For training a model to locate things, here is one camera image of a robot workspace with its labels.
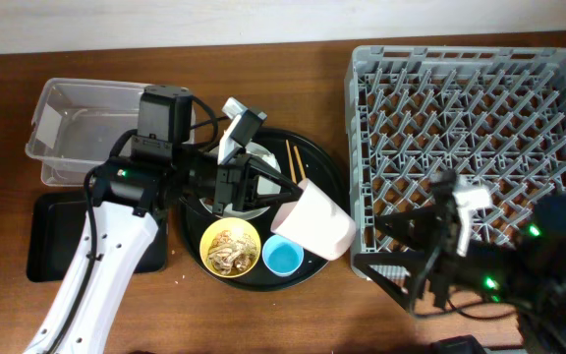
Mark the yellow bowl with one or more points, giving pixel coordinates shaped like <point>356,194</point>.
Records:
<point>233,224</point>

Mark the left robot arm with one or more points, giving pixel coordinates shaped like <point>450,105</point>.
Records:
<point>148,170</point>

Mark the black rectangular tray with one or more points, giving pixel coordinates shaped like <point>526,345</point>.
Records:
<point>58,220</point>

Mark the grey plate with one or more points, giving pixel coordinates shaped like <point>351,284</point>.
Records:
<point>264,186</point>

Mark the pink cup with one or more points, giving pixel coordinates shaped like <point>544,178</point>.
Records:
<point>316,223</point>

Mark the blue cup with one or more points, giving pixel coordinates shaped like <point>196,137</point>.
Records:
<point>282,256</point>

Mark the noodle food scraps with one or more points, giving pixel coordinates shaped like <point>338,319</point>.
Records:
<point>232,253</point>

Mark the clear plastic bin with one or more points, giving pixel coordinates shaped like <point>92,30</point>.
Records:
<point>77,122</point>

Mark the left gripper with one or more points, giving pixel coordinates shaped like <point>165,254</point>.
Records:
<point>240,185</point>

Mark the right wooden chopstick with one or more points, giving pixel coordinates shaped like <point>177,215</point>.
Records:
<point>300,163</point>

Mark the round black tray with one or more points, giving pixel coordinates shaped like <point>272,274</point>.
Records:
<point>320,168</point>

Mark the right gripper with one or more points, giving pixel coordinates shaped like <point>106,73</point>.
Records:
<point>438,259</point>

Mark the grey dishwasher rack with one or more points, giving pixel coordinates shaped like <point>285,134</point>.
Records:
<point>496,115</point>

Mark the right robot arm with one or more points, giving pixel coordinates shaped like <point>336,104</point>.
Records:
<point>462,273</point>

